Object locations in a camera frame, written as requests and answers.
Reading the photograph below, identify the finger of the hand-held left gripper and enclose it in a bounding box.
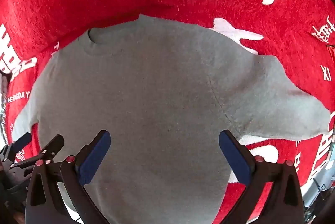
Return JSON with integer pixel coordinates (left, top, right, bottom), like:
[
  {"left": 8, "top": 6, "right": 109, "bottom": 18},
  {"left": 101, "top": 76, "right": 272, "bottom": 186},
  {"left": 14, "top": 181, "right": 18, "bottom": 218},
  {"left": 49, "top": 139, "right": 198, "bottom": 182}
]
[
  {"left": 0, "top": 132, "right": 32, "bottom": 162},
  {"left": 10, "top": 134, "right": 65, "bottom": 169}
]

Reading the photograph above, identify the grey sweater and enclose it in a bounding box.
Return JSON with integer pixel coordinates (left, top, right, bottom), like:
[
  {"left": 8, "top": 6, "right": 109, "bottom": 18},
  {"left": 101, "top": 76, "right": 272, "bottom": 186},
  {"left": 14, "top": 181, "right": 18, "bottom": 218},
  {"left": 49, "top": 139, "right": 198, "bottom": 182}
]
[{"left": 12, "top": 14, "right": 330, "bottom": 224}]

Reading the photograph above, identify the grey patterned cloth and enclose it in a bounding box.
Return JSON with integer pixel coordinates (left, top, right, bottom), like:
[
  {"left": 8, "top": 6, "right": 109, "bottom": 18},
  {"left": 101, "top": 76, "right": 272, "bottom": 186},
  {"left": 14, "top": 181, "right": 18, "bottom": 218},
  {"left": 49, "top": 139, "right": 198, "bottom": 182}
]
[{"left": 0, "top": 72, "right": 11, "bottom": 143}]

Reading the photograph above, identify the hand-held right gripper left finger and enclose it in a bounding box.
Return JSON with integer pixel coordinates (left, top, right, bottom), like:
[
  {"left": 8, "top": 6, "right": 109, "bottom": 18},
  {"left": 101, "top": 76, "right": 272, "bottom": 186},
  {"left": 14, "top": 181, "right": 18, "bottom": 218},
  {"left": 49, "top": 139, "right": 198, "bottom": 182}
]
[{"left": 25, "top": 130, "right": 112, "bottom": 224}]

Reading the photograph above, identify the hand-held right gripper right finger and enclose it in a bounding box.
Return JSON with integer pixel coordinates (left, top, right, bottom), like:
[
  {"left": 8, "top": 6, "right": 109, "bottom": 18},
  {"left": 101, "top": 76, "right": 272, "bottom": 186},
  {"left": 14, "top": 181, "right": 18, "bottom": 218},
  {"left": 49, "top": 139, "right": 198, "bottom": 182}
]
[{"left": 218, "top": 130, "right": 305, "bottom": 224}]

